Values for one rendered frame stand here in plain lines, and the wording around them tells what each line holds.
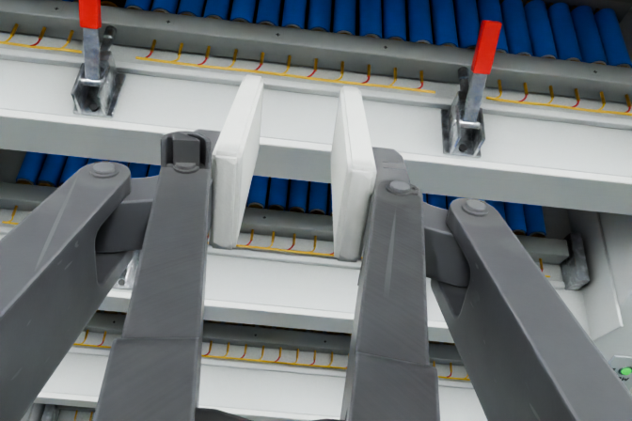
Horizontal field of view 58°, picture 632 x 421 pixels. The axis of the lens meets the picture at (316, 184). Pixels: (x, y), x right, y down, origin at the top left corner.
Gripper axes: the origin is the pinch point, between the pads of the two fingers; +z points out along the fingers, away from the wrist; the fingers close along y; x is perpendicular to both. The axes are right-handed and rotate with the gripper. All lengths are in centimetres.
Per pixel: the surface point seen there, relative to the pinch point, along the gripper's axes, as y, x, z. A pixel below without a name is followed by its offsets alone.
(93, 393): -19, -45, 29
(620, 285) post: 30.2, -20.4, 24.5
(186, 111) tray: -8.1, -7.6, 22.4
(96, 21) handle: -13.9, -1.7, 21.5
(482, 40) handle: 11.8, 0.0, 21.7
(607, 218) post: 30.2, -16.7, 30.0
